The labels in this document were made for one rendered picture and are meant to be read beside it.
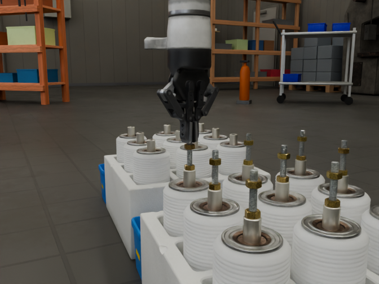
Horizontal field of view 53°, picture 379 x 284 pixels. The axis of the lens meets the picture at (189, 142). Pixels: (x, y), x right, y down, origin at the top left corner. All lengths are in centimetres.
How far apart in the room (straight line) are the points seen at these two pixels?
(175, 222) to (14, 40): 511
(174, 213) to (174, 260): 11
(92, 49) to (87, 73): 67
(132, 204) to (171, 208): 27
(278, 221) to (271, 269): 16
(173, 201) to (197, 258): 13
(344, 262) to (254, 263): 12
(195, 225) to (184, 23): 31
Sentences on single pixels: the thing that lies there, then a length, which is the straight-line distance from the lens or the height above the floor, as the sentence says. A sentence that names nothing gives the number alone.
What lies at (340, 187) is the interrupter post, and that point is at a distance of 70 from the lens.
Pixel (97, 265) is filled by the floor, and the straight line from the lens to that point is 98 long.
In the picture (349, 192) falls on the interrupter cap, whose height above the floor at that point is 25.
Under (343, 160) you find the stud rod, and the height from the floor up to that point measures 31.
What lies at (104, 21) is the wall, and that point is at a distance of 1141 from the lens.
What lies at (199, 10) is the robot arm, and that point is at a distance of 64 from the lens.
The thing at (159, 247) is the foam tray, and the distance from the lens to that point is 64.
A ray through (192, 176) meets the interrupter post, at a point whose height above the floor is 27.
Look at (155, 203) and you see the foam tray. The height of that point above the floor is 14.
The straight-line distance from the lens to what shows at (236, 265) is 46.
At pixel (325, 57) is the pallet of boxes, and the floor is 69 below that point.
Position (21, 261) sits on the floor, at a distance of 105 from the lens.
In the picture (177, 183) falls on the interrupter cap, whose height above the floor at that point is 25.
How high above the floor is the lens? 46
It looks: 11 degrees down
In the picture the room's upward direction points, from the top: straight up
